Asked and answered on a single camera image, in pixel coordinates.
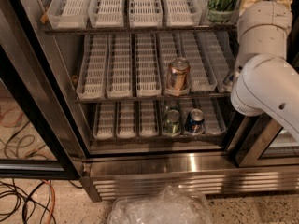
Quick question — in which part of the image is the blue can bottom shelf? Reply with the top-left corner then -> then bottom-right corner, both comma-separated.
185,109 -> 204,134

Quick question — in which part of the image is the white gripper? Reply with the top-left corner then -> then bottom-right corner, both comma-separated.
237,0 -> 292,39

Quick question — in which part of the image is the stainless steel fridge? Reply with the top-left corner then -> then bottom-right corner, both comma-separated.
12,0 -> 299,203

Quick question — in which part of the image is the black cable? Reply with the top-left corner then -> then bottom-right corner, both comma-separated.
0,119 -> 83,224

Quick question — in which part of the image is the orange cable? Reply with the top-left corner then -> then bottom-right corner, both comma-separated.
0,105 -> 57,224

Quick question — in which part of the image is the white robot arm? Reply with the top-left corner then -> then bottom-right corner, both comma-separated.
231,0 -> 299,140

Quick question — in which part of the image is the open glass fridge door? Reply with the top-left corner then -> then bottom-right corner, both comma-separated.
0,0 -> 89,179

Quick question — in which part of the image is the blue silver can middle shelf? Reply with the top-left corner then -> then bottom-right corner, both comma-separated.
224,75 -> 234,87

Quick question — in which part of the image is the clear plastic bag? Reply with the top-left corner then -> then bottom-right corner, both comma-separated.
107,186 -> 212,224

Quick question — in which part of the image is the green can behind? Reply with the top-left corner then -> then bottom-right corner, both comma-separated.
164,99 -> 179,113

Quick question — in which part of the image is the copper coloured can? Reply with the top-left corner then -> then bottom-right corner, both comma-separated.
166,57 -> 191,91

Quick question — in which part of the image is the green can front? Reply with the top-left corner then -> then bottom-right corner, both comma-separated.
163,110 -> 180,135

